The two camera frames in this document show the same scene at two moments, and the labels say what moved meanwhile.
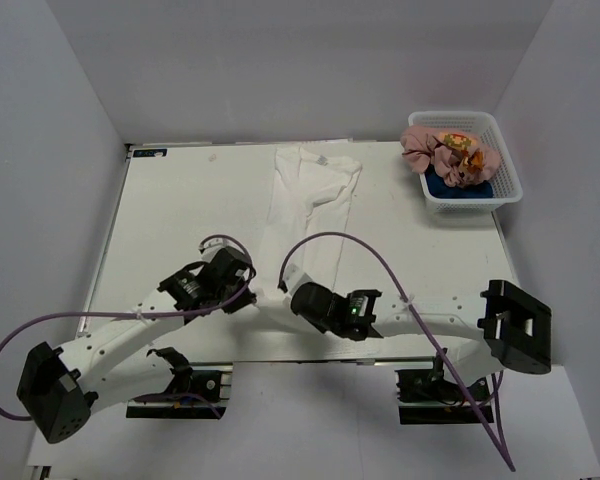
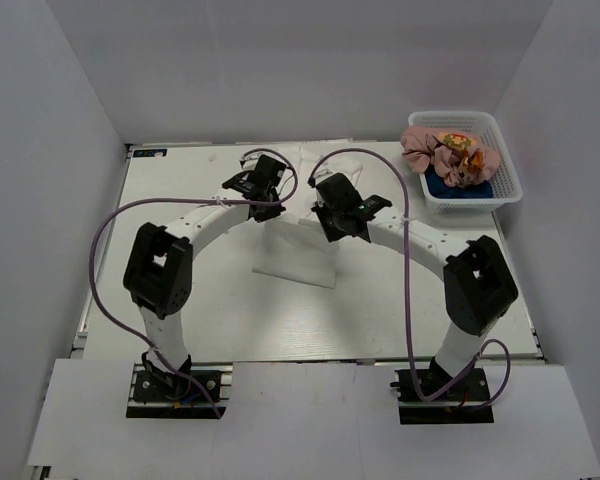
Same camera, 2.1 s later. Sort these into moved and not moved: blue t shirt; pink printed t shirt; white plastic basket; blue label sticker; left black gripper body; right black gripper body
Moved: left black gripper body; right black gripper body
Not moved: white plastic basket; pink printed t shirt; blue label sticker; blue t shirt
